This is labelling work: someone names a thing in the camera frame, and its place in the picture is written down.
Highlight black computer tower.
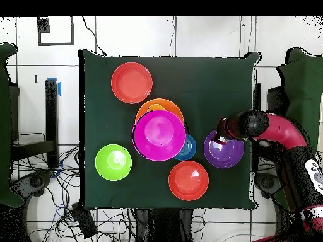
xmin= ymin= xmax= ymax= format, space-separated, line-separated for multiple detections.
xmin=267 ymin=85 xmax=288 ymax=114

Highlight black metal stand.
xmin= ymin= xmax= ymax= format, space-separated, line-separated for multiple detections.
xmin=11 ymin=78 xmax=60 ymax=170

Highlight neighbouring green cloth table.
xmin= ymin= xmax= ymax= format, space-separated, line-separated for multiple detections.
xmin=273 ymin=47 xmax=323 ymax=212
xmin=0 ymin=42 xmax=25 ymax=208

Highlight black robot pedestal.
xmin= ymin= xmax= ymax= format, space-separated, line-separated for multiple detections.
xmin=133 ymin=208 xmax=195 ymax=242

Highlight orange plastic bowl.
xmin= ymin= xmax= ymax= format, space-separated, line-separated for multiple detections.
xmin=134 ymin=98 xmax=185 ymax=127

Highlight red plastic bowl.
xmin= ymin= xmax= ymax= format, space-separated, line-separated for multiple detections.
xmin=168 ymin=160 xmax=210 ymax=202
xmin=110 ymin=62 xmax=154 ymax=105

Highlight green plastic bowl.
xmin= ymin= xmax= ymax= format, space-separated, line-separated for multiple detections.
xmin=95 ymin=144 xmax=132 ymax=182

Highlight black power adapter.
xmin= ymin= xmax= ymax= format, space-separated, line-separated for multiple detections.
xmin=71 ymin=202 xmax=98 ymax=239

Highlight blue plastic bowl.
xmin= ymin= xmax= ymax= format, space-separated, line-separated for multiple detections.
xmin=173 ymin=134 xmax=197 ymax=161

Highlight black rounded floor machine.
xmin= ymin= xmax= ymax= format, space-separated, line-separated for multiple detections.
xmin=9 ymin=170 xmax=55 ymax=202
xmin=254 ymin=172 xmax=285 ymax=200

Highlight black square floor frame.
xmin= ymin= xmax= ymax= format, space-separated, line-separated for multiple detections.
xmin=37 ymin=16 xmax=76 ymax=47

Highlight pink plastic bowl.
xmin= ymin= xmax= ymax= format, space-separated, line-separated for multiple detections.
xmin=131 ymin=109 xmax=187 ymax=162

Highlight blue cable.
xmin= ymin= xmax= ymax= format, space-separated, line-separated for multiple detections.
xmin=54 ymin=202 xmax=68 ymax=219

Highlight blue tape strip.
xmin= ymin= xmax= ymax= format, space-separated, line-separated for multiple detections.
xmin=46 ymin=77 xmax=62 ymax=96

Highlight dark green table cloth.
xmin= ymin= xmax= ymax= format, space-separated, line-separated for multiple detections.
xmin=78 ymin=49 xmax=262 ymax=210

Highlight purple plastic bowl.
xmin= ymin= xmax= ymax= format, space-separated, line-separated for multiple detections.
xmin=203 ymin=129 xmax=245 ymax=169

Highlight black floor cable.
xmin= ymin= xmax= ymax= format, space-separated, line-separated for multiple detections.
xmin=81 ymin=16 xmax=109 ymax=57

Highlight tangle of black cables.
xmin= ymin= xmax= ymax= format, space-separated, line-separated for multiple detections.
xmin=11 ymin=132 xmax=136 ymax=242

